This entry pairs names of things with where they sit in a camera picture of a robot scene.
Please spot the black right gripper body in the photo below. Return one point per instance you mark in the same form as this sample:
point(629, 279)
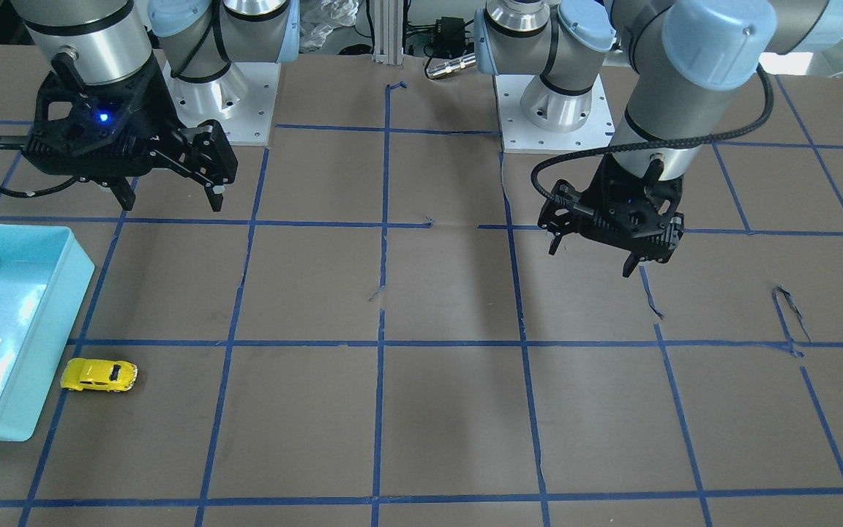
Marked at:
point(149, 110)

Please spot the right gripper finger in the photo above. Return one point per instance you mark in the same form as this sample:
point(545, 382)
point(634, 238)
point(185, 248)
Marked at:
point(122, 189)
point(201, 153)

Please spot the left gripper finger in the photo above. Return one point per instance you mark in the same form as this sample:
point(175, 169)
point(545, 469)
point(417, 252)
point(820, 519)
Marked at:
point(632, 262)
point(561, 215)

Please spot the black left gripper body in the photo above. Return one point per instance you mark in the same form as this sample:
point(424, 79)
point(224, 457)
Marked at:
point(607, 180)

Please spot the yellow toy beetle car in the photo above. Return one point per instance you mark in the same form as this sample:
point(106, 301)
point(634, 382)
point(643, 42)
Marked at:
point(98, 375)

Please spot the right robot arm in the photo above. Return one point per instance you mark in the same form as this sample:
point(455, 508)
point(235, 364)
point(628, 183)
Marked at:
point(199, 39)

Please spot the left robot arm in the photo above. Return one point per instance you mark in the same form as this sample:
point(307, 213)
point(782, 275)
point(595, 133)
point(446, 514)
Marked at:
point(699, 82)

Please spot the light blue plastic bin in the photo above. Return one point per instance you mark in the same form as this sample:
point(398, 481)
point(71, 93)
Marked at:
point(44, 273)

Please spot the silver metal connector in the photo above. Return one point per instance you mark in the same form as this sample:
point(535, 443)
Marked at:
point(436, 72)

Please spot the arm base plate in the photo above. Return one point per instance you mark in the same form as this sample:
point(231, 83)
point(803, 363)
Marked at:
point(242, 101)
point(535, 120)

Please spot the aluminium frame post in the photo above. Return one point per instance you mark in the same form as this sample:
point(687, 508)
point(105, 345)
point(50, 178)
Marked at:
point(388, 25)

